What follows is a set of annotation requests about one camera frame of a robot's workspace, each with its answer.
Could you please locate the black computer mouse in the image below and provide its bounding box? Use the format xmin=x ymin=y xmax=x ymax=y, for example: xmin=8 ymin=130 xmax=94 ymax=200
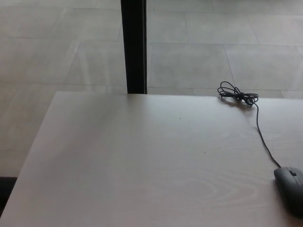
xmin=274 ymin=166 xmax=303 ymax=218

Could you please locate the black vertical post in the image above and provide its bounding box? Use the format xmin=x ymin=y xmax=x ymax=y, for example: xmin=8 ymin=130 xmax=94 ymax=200
xmin=120 ymin=0 xmax=148 ymax=95

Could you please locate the black mouse cable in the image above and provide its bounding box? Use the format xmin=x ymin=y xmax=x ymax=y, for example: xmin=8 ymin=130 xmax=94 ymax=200
xmin=217 ymin=81 xmax=282 ymax=168

